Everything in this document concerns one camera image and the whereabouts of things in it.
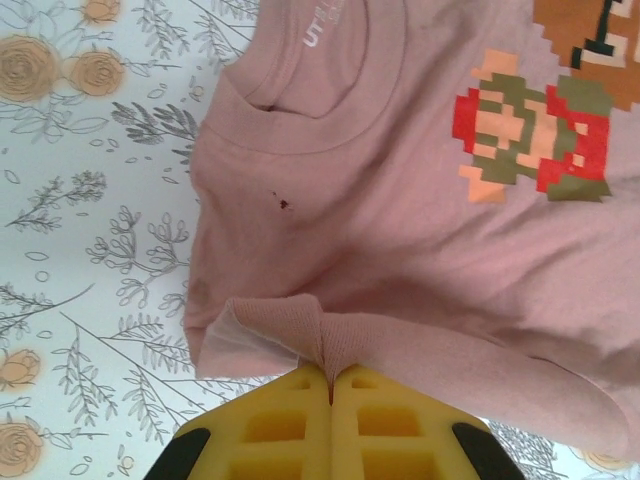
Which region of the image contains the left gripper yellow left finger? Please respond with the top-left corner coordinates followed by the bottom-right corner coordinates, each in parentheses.
top-left (149, 362), bottom-right (335, 480)

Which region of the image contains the pink t-shirt with pixel print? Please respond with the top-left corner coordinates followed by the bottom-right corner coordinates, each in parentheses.
top-left (182, 0), bottom-right (640, 461)

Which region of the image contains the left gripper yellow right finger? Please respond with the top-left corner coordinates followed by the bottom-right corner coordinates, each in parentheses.
top-left (331, 362), bottom-right (526, 480)

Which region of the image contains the floral tablecloth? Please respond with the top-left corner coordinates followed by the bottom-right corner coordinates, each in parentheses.
top-left (0, 0), bottom-right (640, 480)

